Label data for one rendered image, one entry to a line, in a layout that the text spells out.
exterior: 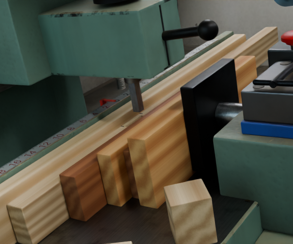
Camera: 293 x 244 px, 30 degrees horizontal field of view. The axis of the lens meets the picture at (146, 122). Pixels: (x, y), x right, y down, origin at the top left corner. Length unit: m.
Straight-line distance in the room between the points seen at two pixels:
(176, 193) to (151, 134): 0.07
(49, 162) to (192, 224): 0.16
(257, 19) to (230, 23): 0.24
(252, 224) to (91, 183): 0.15
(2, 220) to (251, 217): 0.21
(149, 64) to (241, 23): 3.80
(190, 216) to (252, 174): 0.08
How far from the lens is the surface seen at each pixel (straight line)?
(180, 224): 0.43
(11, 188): 0.49
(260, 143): 0.46
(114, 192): 0.51
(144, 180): 0.49
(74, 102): 0.78
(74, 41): 0.57
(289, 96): 0.45
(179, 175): 0.52
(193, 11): 4.51
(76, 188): 0.49
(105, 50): 0.55
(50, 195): 0.49
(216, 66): 0.56
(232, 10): 4.33
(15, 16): 0.58
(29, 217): 0.48
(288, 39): 0.52
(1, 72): 0.62
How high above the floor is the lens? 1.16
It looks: 22 degrees down
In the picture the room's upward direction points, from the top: 10 degrees counter-clockwise
